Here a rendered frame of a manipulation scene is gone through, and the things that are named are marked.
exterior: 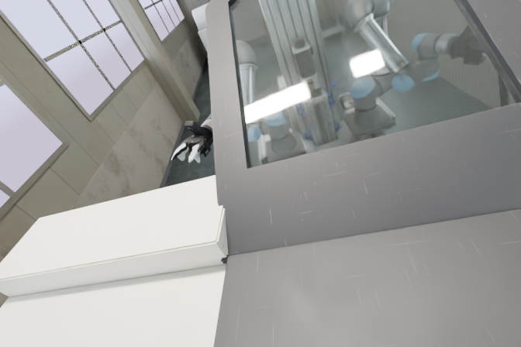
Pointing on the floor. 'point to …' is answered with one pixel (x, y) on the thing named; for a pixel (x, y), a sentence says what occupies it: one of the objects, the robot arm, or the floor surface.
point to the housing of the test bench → (304, 296)
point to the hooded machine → (201, 23)
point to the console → (120, 240)
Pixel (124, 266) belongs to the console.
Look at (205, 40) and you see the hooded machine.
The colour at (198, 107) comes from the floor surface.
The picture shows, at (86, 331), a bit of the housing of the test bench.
